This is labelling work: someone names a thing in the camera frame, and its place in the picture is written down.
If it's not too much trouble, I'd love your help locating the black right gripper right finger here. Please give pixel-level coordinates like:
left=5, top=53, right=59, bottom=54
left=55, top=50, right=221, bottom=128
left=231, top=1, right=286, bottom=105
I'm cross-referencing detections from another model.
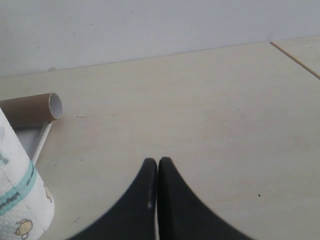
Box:
left=157, top=157, right=251, bottom=240

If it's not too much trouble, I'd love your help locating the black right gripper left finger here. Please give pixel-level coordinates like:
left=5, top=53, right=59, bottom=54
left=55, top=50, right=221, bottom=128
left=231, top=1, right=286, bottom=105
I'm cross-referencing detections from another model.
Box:
left=71, top=158, right=158, bottom=240

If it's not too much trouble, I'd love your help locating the brown cardboard tube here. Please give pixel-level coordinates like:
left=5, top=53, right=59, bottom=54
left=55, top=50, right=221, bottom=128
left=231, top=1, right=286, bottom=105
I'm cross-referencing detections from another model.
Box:
left=0, top=93, right=63, bottom=128

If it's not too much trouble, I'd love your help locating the printed white paper towel roll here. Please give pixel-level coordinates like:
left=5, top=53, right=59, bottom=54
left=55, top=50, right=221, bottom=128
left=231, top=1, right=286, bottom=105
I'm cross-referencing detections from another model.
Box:
left=0, top=112, right=55, bottom=240

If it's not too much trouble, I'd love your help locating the white rectangular plastic tray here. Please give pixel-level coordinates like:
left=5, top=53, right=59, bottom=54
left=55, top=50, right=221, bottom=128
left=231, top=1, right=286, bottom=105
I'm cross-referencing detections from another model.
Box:
left=14, top=122, right=52, bottom=165

